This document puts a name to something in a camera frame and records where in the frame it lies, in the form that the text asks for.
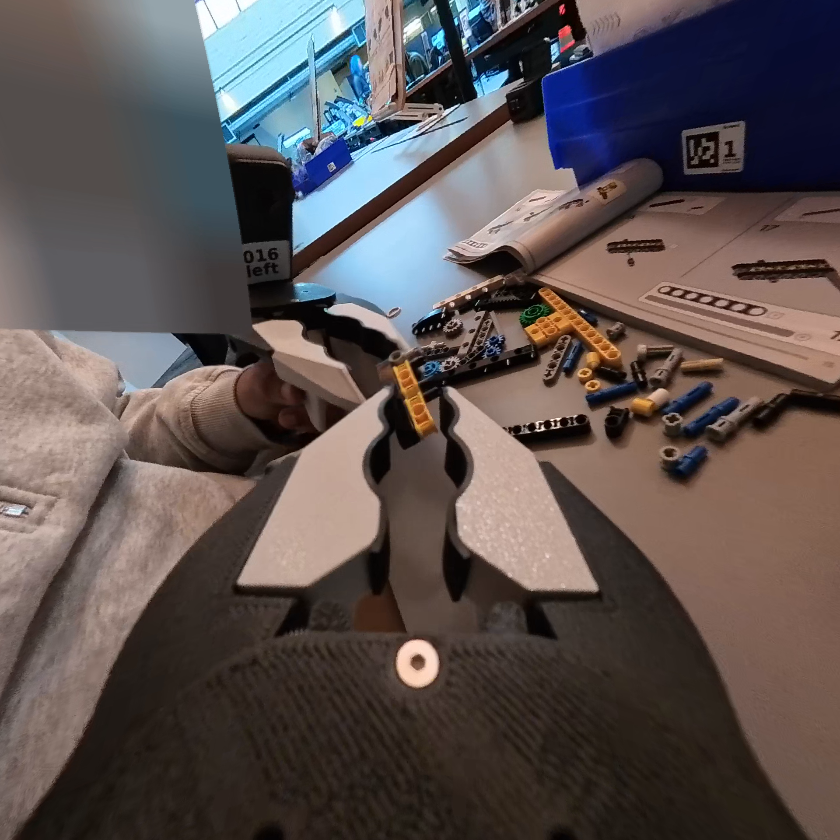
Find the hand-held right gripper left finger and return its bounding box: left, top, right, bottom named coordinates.
left=235, top=386, right=400, bottom=599

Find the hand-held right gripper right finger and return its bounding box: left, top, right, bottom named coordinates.
left=441, top=387, right=601, bottom=603

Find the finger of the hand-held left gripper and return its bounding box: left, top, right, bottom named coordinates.
left=307, top=302, right=412, bottom=370
left=251, top=319, right=368, bottom=433

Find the yellow and black lego assembly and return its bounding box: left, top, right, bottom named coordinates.
left=377, top=348, right=444, bottom=448

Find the person's left forearm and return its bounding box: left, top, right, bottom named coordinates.
left=121, top=363, right=263, bottom=475

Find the long light grey lego beam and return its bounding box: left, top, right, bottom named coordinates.
left=456, top=307, right=497, bottom=361

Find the short black lego beam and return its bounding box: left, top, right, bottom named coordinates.
left=504, top=413, right=593, bottom=443

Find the long black lego beam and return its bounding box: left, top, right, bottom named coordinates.
left=427, top=345, right=540, bottom=389

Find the thin grey lego beam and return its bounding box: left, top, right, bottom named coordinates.
left=542, top=333, right=573, bottom=386

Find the yellow lego beam assembly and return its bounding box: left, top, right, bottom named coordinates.
left=530, top=287, right=623, bottom=370

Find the pile of small lego pins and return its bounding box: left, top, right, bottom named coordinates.
left=564, top=322, right=840, bottom=479

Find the lego instruction booklet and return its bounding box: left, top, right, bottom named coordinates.
left=445, top=157, right=840, bottom=389

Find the person's left hand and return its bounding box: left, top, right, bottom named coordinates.
left=238, top=360, right=317, bottom=437

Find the blue storage bin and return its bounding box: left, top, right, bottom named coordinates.
left=293, top=140, right=353, bottom=196

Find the cardboard sheet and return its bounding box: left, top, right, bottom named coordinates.
left=363, top=0, right=406, bottom=123

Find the grey fleece jacket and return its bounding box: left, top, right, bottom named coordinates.
left=0, top=328, right=277, bottom=808

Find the small black box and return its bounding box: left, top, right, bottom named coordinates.
left=505, top=79, right=546, bottom=123

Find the blue storage box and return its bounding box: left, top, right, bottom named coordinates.
left=541, top=0, right=840, bottom=193

